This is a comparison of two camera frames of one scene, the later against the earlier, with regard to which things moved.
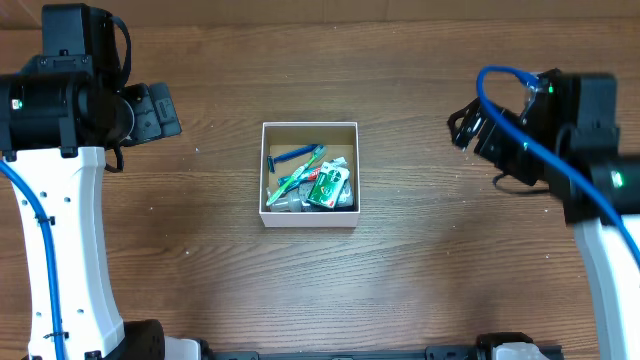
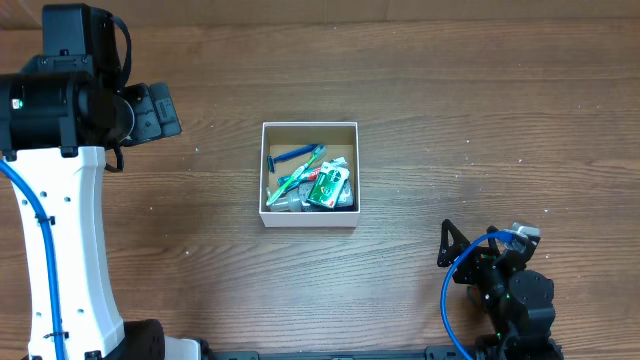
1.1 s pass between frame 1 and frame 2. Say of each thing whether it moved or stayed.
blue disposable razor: stayed
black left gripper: stayed
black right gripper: moved
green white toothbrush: stayed
